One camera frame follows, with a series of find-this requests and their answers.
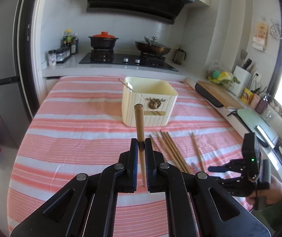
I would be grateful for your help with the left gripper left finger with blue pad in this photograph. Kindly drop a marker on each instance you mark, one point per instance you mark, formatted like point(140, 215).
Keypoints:
point(120, 177)

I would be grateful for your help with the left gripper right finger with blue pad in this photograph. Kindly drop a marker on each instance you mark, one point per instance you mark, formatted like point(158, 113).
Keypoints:
point(163, 177)

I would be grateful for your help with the wooden chopstick crossed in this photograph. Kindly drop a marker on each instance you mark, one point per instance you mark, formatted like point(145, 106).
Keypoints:
point(198, 152)

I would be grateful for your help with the person right hand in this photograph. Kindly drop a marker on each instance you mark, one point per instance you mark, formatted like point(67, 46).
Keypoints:
point(272, 195)

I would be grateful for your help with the black smartphone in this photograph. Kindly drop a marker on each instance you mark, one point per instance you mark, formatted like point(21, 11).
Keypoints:
point(265, 136)

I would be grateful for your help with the green cutting board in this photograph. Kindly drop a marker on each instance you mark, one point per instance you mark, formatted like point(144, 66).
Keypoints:
point(252, 119)

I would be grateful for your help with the purple soap bottle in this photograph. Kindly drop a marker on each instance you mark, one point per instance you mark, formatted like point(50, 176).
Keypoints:
point(263, 104)

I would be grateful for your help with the pink cup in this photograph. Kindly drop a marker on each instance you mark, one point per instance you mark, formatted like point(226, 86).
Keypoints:
point(255, 100)

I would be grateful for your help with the cream utensil holder box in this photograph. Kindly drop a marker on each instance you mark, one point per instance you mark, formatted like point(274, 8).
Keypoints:
point(158, 98)

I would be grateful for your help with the wooden cutting board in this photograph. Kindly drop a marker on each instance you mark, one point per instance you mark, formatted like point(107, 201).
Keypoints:
point(221, 95)

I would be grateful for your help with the white knife block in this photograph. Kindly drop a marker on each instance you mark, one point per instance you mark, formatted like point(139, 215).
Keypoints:
point(243, 77)

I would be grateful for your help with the bag with yellow green items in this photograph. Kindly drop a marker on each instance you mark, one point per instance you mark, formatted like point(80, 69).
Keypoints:
point(218, 75)

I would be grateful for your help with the black gas stove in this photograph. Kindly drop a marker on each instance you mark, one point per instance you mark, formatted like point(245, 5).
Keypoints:
point(143, 59)

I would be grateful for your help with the dark glass kettle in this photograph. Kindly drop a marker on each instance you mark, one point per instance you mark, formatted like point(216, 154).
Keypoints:
point(179, 56)

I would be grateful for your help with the black wok glass lid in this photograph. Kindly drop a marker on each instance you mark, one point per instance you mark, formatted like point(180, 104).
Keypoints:
point(152, 47)

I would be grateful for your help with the grey refrigerator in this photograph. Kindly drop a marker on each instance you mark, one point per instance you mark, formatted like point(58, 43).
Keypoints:
point(14, 114)

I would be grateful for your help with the black pot red lid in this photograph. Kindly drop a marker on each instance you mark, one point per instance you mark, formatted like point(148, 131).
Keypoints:
point(103, 41)

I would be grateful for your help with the hanging paper bag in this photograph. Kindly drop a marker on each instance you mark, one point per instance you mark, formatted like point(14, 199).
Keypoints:
point(260, 38)

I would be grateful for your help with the sauce bottles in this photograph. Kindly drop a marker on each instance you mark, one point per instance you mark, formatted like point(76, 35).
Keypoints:
point(71, 41)

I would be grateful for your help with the wire trivet on wall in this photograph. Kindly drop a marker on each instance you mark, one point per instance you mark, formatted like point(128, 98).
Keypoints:
point(275, 30)

